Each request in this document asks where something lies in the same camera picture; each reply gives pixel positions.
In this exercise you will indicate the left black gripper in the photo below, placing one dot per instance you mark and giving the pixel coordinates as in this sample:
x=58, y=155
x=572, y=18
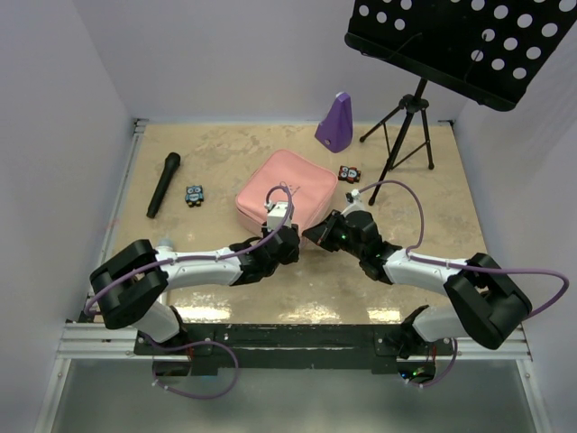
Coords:
x=293, y=256

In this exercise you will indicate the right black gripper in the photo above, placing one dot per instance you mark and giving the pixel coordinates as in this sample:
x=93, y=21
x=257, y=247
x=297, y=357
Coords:
x=321, y=234

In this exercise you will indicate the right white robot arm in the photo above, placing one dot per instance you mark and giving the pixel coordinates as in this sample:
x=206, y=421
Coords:
x=486, y=305

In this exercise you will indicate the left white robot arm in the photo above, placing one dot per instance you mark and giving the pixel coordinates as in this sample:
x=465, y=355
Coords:
x=127, y=287

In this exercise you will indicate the owl pattern block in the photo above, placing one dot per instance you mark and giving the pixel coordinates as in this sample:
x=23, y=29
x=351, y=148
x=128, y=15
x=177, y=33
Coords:
x=349, y=174

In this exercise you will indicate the blue owl block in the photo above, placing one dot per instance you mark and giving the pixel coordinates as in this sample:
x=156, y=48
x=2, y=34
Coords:
x=194, y=196

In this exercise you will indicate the purple metronome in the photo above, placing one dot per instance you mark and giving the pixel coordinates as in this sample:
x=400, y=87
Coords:
x=335, y=131

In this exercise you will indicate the white tube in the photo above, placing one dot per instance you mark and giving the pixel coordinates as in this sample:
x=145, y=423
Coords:
x=165, y=243

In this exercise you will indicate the black microphone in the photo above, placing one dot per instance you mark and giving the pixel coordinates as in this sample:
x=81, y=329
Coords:
x=171, y=164

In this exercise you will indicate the black music stand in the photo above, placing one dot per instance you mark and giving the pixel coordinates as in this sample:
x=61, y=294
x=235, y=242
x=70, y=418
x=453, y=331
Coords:
x=487, y=51

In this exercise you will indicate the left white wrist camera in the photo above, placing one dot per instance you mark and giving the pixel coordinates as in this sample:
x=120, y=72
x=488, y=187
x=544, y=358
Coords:
x=278, y=214

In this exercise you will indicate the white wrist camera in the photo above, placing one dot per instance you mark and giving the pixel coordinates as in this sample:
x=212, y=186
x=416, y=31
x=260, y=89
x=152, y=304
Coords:
x=354, y=202
x=278, y=214

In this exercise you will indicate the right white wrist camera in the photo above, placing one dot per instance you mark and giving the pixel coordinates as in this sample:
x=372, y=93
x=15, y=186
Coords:
x=354, y=202

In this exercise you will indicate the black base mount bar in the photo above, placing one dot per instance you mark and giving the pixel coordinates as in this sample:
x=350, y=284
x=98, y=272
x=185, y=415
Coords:
x=206, y=349

